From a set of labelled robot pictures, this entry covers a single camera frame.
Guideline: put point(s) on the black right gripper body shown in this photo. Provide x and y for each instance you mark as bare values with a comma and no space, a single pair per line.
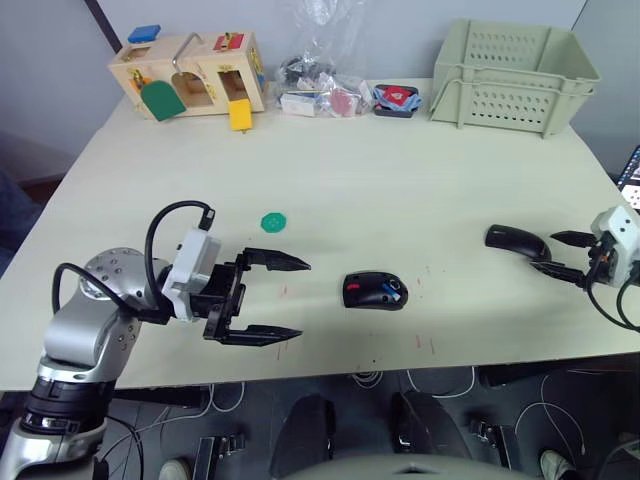
600,260

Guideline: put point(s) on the white shoe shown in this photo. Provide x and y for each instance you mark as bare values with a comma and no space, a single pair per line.
175,470
556,465

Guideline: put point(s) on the grey robot torso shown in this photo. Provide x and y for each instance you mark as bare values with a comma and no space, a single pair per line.
410,470

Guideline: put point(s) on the clear plastic bag with parts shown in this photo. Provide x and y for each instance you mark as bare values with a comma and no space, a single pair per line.
325,90

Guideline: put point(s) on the blue block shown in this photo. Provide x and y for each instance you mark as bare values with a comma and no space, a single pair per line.
144,34

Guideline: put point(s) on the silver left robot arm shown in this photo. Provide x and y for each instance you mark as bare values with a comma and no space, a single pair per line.
75,325

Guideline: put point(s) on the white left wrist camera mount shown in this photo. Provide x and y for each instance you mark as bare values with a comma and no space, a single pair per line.
192,260

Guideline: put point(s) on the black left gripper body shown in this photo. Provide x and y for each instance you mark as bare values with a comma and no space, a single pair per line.
225,295

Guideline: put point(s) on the black mouse cover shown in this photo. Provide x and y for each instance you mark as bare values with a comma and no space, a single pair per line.
515,241

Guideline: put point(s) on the wooden lock activity box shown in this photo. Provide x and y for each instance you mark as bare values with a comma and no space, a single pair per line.
200,85

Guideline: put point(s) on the green round plastic disc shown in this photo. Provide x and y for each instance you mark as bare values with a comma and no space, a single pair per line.
274,223

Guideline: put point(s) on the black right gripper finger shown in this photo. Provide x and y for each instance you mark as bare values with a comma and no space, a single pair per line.
575,239
562,272

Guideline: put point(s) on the small blue white receiver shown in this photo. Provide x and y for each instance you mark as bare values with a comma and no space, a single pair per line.
392,292

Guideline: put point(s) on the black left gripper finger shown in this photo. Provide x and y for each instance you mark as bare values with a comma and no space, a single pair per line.
265,335
280,261

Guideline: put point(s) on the small tray with coloured cloths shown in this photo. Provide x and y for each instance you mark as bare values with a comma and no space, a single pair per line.
397,100

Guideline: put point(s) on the beige perforated plastic crate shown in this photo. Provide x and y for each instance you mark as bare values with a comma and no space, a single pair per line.
510,85

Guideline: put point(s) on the black mouse base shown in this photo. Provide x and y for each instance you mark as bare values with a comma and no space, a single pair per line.
370,297

